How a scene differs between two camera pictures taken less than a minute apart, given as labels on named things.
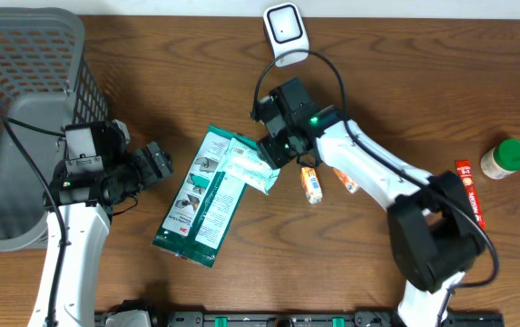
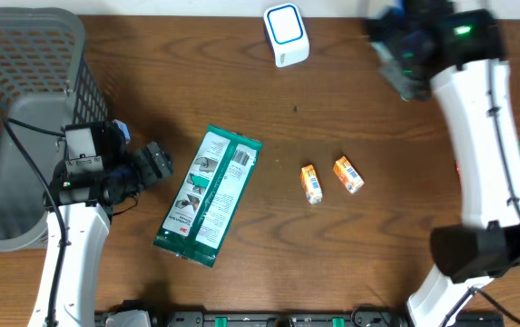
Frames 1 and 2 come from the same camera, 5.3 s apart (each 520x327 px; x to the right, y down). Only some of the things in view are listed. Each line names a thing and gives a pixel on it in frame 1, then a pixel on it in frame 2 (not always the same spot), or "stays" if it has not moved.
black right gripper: [269, 149] -> [407, 85]
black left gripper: [160, 167] stays
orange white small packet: [311, 185] stays
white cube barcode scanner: [287, 32] stays
